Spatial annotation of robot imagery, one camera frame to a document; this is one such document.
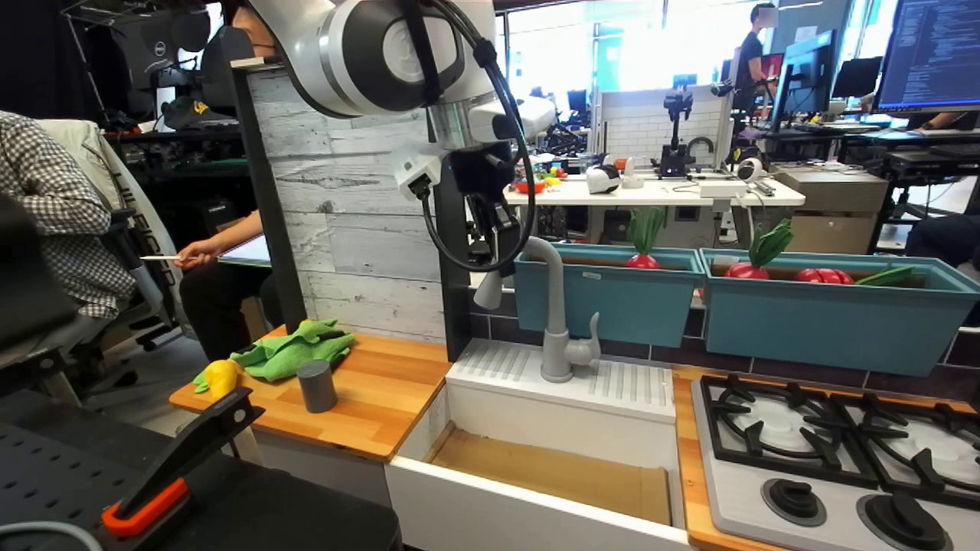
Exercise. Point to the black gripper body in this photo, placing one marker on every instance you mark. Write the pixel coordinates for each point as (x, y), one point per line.
(480, 175)

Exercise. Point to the grey sink faucet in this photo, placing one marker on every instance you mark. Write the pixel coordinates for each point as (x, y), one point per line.
(557, 350)

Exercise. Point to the green towel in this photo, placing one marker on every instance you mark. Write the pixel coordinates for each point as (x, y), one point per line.
(278, 359)

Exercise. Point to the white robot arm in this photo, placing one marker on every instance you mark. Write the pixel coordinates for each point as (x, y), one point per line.
(391, 55)

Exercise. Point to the white toy sink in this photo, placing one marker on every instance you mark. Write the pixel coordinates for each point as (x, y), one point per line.
(502, 460)

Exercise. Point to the white background desk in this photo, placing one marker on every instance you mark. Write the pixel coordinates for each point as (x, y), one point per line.
(643, 192)

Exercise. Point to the teal planter bin left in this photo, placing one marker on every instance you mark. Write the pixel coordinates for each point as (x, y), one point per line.
(628, 305)

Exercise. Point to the teal planter bin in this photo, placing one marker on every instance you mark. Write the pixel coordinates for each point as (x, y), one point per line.
(628, 305)
(899, 314)

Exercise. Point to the wooden counter cabinet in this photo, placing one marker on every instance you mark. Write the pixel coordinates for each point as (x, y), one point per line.
(381, 386)

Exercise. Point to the grey cylinder can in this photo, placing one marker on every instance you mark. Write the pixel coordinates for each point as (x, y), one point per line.
(315, 386)

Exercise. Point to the standing person background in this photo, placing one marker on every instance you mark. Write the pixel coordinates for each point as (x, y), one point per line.
(752, 58)

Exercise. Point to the yellow toy carrot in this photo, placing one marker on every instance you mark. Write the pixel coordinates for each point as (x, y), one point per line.
(219, 377)

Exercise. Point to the red toy vegetable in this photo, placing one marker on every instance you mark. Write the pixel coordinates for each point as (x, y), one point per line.
(826, 276)

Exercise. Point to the teal planter bin right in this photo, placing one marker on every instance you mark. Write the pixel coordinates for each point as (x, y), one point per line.
(899, 314)

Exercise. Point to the toy stove top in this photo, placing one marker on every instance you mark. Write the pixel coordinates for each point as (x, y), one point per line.
(837, 472)

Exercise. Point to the orange black clamp near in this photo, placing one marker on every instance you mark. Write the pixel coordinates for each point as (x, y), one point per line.
(164, 488)

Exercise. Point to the computer monitor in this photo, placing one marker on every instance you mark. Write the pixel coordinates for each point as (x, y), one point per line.
(932, 58)

